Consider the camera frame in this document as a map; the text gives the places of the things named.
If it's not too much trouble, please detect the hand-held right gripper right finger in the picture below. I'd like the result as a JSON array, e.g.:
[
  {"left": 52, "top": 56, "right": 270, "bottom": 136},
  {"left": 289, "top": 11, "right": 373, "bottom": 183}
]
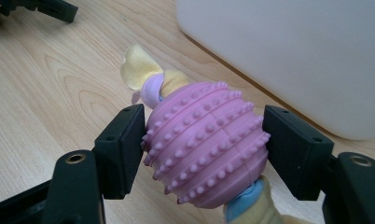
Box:
[{"left": 262, "top": 105, "right": 335, "bottom": 202}]

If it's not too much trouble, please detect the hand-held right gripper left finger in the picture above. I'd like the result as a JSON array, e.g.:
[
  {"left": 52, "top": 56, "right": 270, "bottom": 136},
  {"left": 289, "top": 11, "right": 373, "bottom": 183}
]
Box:
[{"left": 94, "top": 104, "right": 146, "bottom": 201}]

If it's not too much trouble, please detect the pink studded ball cloth toy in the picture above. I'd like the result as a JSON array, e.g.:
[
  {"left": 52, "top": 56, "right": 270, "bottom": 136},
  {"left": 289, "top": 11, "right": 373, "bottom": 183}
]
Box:
[{"left": 119, "top": 44, "right": 314, "bottom": 224}]

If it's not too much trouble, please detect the white plastic container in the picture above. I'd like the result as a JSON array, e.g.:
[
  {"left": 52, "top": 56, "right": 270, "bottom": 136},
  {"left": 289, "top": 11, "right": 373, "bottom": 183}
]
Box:
[{"left": 175, "top": 0, "right": 375, "bottom": 141}]

